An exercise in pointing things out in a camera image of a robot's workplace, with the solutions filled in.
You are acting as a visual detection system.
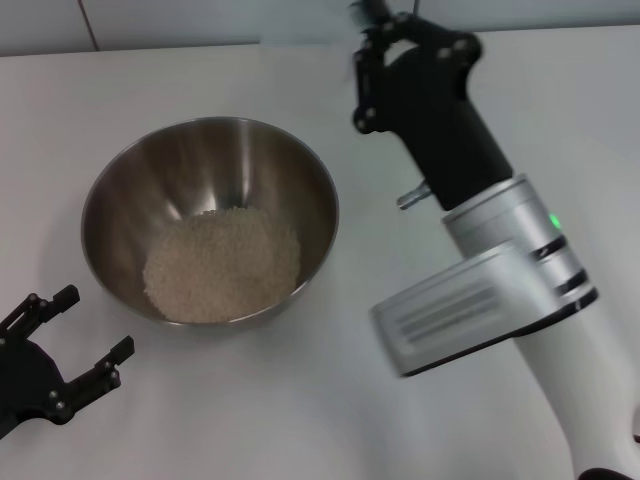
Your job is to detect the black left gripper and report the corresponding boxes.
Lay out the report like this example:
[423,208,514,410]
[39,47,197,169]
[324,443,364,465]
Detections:
[0,284,137,442]

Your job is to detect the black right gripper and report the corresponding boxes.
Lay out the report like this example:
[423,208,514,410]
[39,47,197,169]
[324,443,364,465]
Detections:
[349,0,517,212]

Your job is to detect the white rice grains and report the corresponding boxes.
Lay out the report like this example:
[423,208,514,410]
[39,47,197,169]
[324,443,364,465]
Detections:
[142,205,303,324]

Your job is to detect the stainless steel mixing bowl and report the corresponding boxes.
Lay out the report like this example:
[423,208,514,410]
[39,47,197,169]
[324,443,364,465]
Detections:
[80,116,341,328]

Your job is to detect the silver right wrist connector plug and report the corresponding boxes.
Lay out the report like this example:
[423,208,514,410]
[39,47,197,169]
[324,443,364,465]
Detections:
[396,181,432,211]

